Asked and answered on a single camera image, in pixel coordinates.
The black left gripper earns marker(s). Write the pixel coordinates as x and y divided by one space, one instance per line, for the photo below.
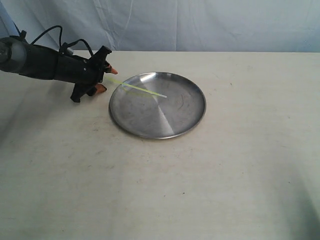
86 74

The thin green glow stick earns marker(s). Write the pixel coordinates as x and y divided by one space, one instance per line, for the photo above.
134 87

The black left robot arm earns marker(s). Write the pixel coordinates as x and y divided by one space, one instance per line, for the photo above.
43 63

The round stainless steel plate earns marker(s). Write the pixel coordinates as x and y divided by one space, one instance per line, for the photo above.
153 117

